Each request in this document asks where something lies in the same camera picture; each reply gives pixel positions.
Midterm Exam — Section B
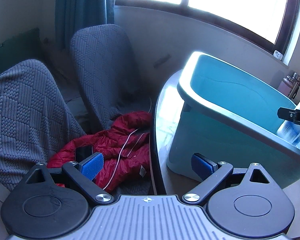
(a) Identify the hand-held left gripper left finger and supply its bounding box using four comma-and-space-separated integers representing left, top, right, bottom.
22, 152, 115, 204

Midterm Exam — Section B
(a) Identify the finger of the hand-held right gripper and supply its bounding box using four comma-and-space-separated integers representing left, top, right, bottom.
277, 107, 300, 125

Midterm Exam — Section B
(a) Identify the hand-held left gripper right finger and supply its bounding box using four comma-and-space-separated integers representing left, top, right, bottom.
181, 153, 270, 204

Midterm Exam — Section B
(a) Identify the white bottle with blue label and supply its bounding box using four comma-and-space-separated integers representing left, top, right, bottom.
276, 88, 300, 144

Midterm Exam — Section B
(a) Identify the teal plastic storage bin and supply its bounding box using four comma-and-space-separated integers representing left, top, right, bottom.
166, 51, 300, 184

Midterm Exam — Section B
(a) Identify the black smartphone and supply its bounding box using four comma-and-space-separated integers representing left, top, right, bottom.
75, 145, 93, 164

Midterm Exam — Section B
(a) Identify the pink water bottle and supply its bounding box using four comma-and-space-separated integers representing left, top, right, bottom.
277, 75, 294, 95

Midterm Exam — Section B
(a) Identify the steel thermos bottle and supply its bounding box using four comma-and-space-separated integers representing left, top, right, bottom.
287, 72, 300, 99

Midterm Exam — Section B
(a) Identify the red puffer jacket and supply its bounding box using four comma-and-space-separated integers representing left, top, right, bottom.
47, 111, 153, 193

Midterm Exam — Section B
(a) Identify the grey quilted chair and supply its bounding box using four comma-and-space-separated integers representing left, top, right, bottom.
0, 59, 87, 192
70, 24, 153, 195

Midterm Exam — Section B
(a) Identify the bright window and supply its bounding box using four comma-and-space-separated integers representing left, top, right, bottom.
114, 0, 300, 67

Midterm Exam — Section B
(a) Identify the dark green cushion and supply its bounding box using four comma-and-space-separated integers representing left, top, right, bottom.
0, 27, 42, 73

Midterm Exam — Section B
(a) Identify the blue curtain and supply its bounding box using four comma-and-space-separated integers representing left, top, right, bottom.
55, 0, 115, 48

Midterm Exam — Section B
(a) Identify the white charging cable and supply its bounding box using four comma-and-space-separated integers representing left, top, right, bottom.
102, 97, 153, 190

